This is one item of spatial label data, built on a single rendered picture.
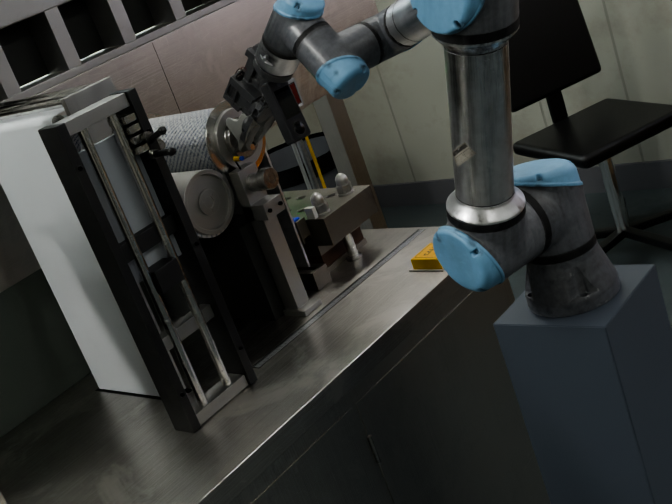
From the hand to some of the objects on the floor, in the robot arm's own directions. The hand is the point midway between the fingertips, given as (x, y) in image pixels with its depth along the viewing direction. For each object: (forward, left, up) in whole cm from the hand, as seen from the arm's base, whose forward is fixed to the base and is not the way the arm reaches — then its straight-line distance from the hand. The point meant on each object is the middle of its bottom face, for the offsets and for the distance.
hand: (250, 147), depth 190 cm
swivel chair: (+39, -193, -123) cm, 232 cm away
